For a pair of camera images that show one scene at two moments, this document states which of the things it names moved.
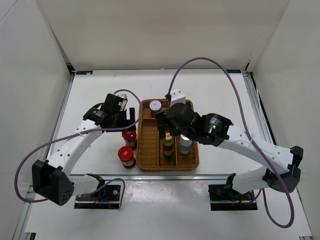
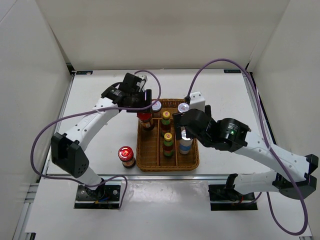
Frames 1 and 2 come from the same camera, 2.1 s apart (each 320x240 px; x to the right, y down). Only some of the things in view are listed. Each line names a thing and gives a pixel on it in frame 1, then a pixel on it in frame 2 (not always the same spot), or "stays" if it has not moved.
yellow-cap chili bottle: (168, 145) stays
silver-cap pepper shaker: (184, 144) stays
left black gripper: (126, 123) -> (142, 94)
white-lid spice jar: (155, 105) stays
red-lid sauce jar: (130, 138) -> (146, 122)
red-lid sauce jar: (125, 155) stays
